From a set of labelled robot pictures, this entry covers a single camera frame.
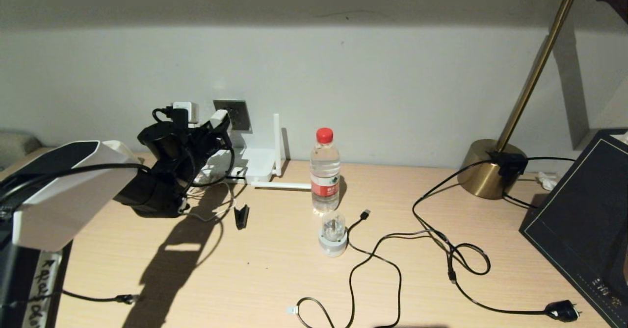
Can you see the crumpled white tissue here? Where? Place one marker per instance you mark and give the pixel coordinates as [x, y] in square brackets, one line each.
[545, 181]

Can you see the gold desk lamp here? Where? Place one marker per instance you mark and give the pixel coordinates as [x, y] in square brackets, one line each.
[483, 176]

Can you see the white charger plug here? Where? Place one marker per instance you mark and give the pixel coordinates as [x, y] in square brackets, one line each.
[189, 111]

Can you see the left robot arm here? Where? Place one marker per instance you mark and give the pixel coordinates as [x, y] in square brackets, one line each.
[73, 195]

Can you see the grey wall socket plate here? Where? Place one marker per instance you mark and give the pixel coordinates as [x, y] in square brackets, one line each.
[240, 114]

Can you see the black box on lamp base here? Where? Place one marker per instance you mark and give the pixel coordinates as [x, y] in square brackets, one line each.
[508, 164]

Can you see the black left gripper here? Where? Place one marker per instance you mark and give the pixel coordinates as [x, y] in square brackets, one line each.
[206, 144]

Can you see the grey cushion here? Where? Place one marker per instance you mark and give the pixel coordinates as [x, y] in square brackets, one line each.
[17, 146]

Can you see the white router with antennas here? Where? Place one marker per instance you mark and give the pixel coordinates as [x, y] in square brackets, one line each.
[276, 144]

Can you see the red capped water bottle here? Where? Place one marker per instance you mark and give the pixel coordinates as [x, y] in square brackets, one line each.
[325, 171]

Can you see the small black clip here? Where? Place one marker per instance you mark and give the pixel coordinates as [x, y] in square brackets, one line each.
[241, 216]

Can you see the clear dome grey base gadget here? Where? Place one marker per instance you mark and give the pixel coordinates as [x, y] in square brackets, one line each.
[333, 242]

